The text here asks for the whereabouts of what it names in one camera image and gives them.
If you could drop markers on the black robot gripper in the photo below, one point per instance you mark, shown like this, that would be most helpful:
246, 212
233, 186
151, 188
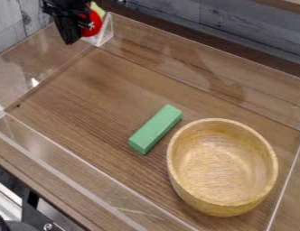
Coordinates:
63, 10

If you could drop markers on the light wooden bowl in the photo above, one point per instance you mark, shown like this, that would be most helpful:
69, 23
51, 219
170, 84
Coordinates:
222, 166

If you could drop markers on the green rectangular block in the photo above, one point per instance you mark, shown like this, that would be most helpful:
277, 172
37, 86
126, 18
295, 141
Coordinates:
154, 129

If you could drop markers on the clear acrylic corner bracket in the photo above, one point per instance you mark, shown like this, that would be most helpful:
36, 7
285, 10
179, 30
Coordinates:
104, 34

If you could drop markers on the clear acrylic tray wall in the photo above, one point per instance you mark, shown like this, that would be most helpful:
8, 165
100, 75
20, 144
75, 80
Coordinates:
75, 100

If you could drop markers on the black metal table bracket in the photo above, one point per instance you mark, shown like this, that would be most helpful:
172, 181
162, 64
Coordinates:
32, 216

